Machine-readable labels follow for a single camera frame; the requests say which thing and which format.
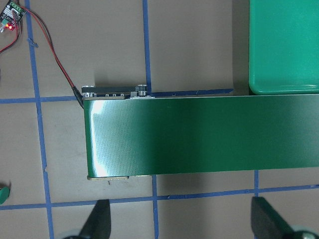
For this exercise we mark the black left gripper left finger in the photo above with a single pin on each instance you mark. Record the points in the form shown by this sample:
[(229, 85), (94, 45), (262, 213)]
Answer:
[(98, 224)]

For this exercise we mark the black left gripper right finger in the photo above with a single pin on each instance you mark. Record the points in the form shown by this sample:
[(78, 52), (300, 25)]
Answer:
[(267, 223)]

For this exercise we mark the green push button switch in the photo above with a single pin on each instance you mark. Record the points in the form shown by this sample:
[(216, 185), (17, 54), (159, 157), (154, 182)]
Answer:
[(4, 192)]

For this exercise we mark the green conveyor belt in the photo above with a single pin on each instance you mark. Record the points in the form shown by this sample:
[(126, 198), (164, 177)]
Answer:
[(146, 136)]

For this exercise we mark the green plastic tray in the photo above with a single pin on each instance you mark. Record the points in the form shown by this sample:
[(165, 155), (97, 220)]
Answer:
[(284, 47)]

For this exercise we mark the motor controller circuit board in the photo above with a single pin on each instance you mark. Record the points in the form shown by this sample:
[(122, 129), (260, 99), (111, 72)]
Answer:
[(11, 15)]

